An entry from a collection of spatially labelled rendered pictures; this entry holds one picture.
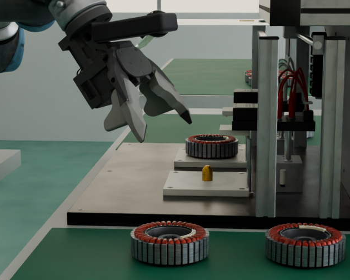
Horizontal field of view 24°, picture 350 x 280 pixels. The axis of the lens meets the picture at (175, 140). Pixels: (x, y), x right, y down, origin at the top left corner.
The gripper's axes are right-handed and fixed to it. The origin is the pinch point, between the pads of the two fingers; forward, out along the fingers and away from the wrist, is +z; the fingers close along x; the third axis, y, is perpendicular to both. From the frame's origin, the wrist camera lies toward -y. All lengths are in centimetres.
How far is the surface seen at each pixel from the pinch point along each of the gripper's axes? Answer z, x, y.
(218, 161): 4, -50, 22
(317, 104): 0, -192, 45
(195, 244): 14.9, 2.6, 5.2
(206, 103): -23, -176, 76
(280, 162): 11.5, -35.2, 4.1
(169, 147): -6, -65, 38
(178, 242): 13.4, 4.2, 6.4
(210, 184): 8.0, -30.5, 15.8
